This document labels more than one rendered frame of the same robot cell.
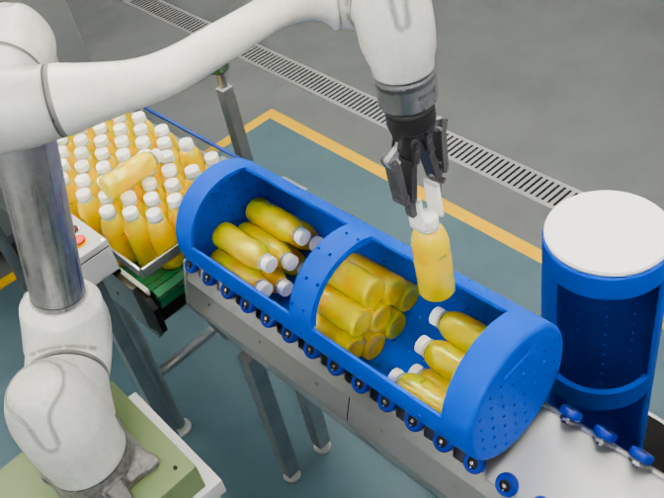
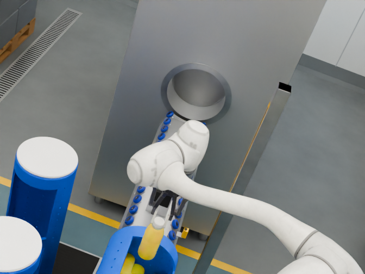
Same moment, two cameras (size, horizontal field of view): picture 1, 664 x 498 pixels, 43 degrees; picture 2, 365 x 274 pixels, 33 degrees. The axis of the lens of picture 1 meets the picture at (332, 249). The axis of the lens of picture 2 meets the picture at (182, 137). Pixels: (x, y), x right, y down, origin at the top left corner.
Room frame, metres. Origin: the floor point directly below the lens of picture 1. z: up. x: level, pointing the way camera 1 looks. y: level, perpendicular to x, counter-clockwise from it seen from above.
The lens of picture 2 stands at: (2.33, 0.72, 2.95)
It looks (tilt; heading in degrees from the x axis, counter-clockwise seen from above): 36 degrees down; 215
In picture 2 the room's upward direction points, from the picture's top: 20 degrees clockwise
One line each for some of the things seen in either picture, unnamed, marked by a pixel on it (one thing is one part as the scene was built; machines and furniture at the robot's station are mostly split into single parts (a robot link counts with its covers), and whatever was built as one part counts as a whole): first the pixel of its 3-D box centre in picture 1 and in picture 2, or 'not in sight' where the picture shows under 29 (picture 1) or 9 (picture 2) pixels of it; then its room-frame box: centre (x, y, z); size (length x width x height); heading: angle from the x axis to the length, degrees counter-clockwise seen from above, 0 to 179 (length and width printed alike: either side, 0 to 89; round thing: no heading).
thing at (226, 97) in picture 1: (264, 225); not in sight; (2.17, 0.21, 0.55); 0.04 x 0.04 x 1.10; 36
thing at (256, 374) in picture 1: (272, 420); not in sight; (1.55, 0.29, 0.31); 0.06 x 0.06 x 0.63; 36
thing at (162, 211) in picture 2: not in sight; (159, 201); (0.57, -0.51, 1.00); 0.10 x 0.04 x 0.15; 126
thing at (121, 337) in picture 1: (144, 382); not in sight; (1.65, 0.63, 0.50); 0.04 x 0.04 x 1.00; 36
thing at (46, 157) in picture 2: not in sight; (48, 156); (0.89, -0.96, 1.03); 0.28 x 0.28 x 0.01
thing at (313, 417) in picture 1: (305, 390); not in sight; (1.64, 0.17, 0.31); 0.06 x 0.06 x 0.63; 36
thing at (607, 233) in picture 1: (608, 231); (5, 243); (1.32, -0.61, 1.03); 0.28 x 0.28 x 0.01
